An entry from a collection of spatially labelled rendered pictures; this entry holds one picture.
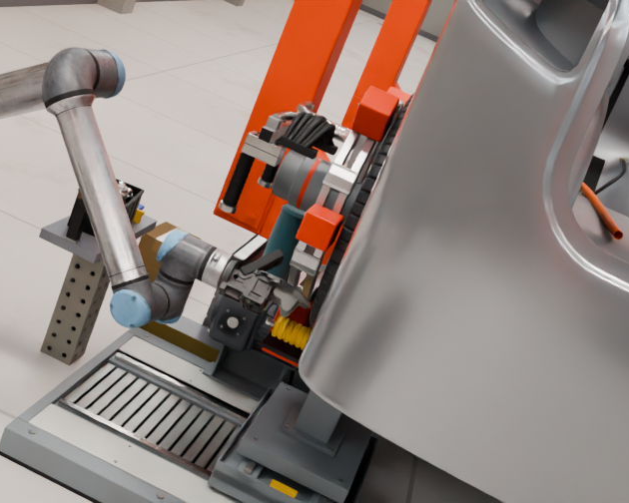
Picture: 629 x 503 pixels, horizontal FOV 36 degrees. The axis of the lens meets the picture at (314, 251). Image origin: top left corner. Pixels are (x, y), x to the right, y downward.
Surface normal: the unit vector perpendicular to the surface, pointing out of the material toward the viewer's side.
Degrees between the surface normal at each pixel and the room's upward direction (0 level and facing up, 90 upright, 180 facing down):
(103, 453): 0
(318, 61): 90
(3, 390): 0
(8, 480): 0
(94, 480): 90
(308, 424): 90
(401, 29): 90
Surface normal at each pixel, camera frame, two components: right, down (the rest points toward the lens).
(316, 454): 0.37, -0.87
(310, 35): -0.22, 0.24
